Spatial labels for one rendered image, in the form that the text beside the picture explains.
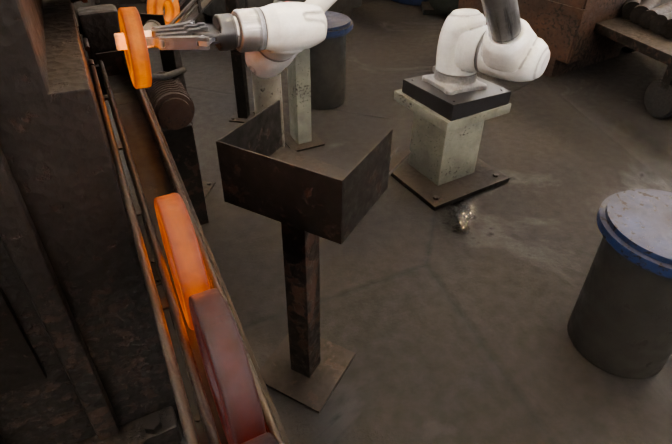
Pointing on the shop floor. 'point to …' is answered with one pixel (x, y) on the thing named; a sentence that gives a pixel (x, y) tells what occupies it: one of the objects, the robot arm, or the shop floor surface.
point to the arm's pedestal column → (444, 164)
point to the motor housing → (180, 136)
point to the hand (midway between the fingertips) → (134, 40)
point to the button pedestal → (300, 105)
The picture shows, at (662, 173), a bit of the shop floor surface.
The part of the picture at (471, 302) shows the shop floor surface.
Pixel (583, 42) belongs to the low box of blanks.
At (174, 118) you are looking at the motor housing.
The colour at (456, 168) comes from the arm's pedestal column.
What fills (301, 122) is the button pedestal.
